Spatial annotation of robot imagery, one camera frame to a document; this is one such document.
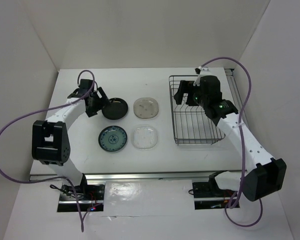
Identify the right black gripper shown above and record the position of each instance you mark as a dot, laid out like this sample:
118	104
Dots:
184	87

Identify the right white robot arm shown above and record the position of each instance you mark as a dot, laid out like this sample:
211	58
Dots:
262	174

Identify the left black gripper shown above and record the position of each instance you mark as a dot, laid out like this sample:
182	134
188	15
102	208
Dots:
92	111

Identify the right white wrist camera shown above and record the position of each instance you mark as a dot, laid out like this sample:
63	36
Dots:
201	72

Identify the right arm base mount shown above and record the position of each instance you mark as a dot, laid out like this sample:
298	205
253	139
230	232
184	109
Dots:
207	195

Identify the clear textured square plate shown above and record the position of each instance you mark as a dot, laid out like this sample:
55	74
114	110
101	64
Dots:
144	137

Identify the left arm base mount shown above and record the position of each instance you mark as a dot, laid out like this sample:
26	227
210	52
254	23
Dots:
92	199

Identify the blue white patterned plate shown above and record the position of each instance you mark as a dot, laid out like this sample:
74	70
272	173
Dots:
112	138

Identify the smoky clear square plate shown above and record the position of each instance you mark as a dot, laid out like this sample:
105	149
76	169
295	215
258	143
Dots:
146	108

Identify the grey wire dish rack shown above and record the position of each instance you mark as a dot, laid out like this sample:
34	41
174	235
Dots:
190	124

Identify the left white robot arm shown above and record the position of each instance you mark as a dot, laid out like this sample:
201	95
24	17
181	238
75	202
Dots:
50	141

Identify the black round plate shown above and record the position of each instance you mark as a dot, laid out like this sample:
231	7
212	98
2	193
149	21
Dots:
117	109

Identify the aluminium rail front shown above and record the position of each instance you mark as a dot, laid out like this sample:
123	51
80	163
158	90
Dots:
149	176

